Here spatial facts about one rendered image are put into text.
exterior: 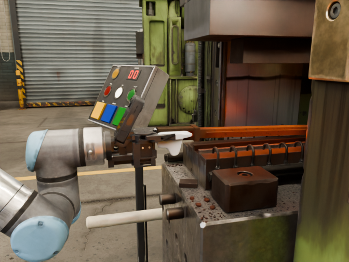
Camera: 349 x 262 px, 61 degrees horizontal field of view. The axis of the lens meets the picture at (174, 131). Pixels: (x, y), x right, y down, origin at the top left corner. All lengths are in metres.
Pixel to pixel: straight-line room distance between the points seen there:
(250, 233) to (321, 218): 0.14
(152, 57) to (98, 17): 3.40
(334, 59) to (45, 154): 0.57
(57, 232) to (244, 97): 0.68
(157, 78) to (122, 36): 7.62
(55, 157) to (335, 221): 0.55
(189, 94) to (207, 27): 4.97
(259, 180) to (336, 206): 0.15
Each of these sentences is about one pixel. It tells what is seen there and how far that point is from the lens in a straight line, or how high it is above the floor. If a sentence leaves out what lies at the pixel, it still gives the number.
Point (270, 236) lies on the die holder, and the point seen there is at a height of 0.87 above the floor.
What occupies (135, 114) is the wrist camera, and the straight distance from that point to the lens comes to 0.70.
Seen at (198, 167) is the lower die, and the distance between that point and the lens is 0.77.
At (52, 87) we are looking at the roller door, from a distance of 8.82.
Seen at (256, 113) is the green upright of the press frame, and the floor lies 1.05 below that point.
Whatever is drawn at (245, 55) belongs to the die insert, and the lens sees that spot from 0.75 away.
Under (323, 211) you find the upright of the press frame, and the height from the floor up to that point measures 0.96.
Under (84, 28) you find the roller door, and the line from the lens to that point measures 8.74.
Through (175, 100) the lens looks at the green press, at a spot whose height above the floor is 0.50.
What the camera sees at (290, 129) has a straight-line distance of 0.87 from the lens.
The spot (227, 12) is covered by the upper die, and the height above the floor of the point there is 1.32.
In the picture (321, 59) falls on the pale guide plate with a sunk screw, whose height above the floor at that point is 1.22.
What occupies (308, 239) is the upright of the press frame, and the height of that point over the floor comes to 0.88.
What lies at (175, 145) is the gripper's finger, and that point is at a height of 1.01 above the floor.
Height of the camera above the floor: 1.21
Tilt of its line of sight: 13 degrees down
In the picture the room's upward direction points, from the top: straight up
